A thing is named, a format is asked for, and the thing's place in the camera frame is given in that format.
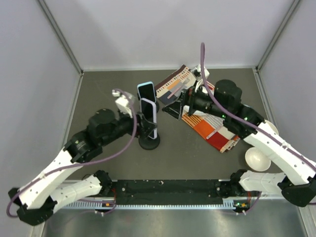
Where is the purple case phone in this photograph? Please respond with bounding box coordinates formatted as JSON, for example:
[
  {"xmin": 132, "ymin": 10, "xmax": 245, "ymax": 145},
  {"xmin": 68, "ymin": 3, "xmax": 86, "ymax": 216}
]
[{"xmin": 140, "ymin": 98, "xmax": 158, "ymax": 139}]

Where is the pink handled fork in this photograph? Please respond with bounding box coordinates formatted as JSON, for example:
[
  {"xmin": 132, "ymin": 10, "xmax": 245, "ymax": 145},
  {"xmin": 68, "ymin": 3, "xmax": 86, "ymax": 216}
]
[{"xmin": 167, "ymin": 78, "xmax": 190, "ymax": 99}]

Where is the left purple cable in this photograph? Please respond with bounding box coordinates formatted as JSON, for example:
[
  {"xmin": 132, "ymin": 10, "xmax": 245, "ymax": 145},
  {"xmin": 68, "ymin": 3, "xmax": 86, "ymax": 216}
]
[{"xmin": 6, "ymin": 88, "xmax": 138, "ymax": 218}]

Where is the pink handled knife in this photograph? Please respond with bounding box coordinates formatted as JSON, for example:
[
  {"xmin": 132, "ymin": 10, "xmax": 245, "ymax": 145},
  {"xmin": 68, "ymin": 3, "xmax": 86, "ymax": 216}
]
[{"xmin": 206, "ymin": 125, "xmax": 224, "ymax": 140}]

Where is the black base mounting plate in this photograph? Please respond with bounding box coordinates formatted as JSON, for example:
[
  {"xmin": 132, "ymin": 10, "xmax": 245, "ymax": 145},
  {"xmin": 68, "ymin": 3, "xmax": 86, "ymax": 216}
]
[{"xmin": 113, "ymin": 180, "xmax": 230, "ymax": 205}]

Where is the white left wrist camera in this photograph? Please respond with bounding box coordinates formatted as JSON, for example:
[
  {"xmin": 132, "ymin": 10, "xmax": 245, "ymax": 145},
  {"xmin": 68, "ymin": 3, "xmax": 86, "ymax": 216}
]
[{"xmin": 112, "ymin": 89, "xmax": 135, "ymax": 117}]

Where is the blue case phone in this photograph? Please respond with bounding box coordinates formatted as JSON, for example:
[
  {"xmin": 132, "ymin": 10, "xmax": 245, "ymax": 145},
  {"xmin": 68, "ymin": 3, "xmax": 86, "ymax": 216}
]
[{"xmin": 137, "ymin": 81, "xmax": 157, "ymax": 103}]

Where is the white bowl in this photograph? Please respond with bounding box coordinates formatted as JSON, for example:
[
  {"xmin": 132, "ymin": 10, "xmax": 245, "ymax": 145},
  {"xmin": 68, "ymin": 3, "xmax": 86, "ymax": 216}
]
[{"xmin": 265, "ymin": 120, "xmax": 279, "ymax": 135}]

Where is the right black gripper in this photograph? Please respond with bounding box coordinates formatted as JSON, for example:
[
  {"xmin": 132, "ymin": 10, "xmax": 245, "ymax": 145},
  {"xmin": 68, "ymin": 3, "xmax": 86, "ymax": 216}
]
[{"xmin": 161, "ymin": 79, "xmax": 228, "ymax": 121}]

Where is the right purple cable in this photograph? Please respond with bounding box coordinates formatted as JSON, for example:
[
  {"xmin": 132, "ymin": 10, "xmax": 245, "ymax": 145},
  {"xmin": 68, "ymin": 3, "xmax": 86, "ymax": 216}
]
[{"xmin": 200, "ymin": 42, "xmax": 316, "ymax": 173}]

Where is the black phone stand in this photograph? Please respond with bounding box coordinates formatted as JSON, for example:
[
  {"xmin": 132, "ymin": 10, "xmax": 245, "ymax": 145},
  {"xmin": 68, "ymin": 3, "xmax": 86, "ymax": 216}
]
[
  {"xmin": 138, "ymin": 134, "xmax": 160, "ymax": 151},
  {"xmin": 137, "ymin": 93, "xmax": 160, "ymax": 113}
]

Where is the purple cable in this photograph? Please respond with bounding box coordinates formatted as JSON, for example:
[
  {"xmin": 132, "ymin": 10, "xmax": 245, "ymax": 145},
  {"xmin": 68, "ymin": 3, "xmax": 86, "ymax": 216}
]
[
  {"xmin": 6, "ymin": 88, "xmax": 138, "ymax": 218},
  {"xmin": 200, "ymin": 42, "xmax": 316, "ymax": 173}
]

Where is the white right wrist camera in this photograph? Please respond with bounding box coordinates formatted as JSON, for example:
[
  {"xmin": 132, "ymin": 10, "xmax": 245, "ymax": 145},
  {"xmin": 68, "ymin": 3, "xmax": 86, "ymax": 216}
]
[{"xmin": 191, "ymin": 64, "xmax": 207, "ymax": 94}]

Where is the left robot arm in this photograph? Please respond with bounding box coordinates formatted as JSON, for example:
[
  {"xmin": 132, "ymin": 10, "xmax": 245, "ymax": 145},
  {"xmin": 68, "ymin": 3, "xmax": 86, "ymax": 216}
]
[{"xmin": 8, "ymin": 109, "xmax": 157, "ymax": 226}]

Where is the colourful patterned cloth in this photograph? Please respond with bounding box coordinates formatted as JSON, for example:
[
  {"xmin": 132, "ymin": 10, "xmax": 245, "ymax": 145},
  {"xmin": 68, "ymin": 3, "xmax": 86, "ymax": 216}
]
[{"xmin": 155, "ymin": 65, "xmax": 240, "ymax": 153}]

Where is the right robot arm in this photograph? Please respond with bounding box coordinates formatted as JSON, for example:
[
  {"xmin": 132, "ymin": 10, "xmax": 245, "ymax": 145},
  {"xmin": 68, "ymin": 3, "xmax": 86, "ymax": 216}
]
[{"xmin": 162, "ymin": 79, "xmax": 316, "ymax": 207}]

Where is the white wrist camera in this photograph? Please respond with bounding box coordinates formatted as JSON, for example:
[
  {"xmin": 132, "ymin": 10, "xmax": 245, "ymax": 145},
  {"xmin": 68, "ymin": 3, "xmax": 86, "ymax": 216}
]
[
  {"xmin": 191, "ymin": 64, "xmax": 207, "ymax": 94},
  {"xmin": 112, "ymin": 89, "xmax": 135, "ymax": 117}
]

